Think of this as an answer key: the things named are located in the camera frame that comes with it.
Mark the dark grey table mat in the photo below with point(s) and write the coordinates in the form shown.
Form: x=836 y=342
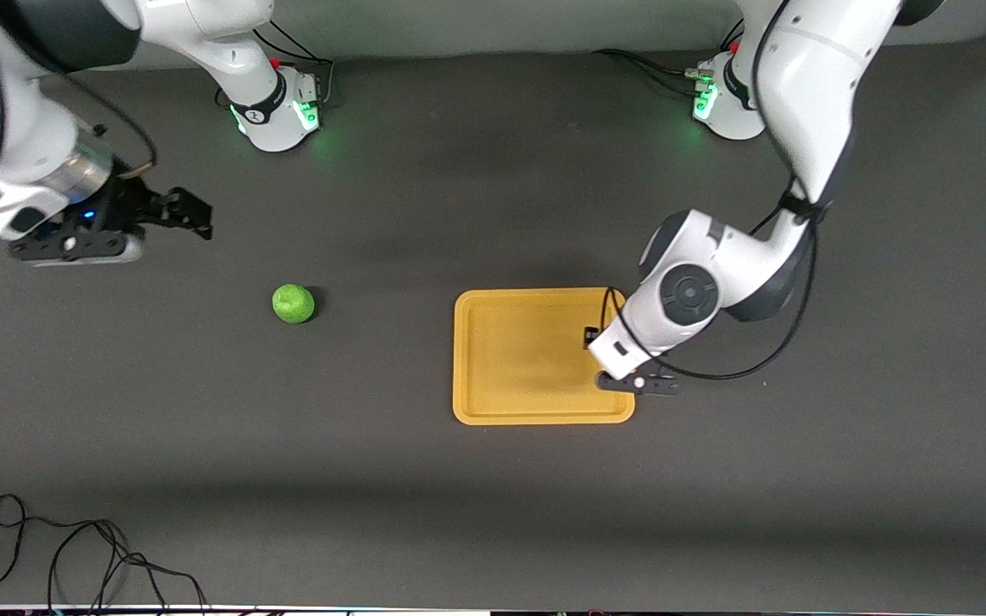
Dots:
x=424 y=214

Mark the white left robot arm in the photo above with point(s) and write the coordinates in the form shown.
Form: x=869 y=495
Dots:
x=818 y=85

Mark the yellow plastic tray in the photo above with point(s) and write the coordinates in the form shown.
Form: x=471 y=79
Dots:
x=527 y=359

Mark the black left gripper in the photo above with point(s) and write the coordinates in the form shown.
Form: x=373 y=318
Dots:
x=588 y=336

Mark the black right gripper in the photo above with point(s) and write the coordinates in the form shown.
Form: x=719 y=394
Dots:
x=128 y=205

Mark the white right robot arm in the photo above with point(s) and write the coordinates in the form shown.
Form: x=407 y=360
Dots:
x=22 y=128

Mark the green apple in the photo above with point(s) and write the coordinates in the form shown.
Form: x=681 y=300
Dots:
x=294 y=304

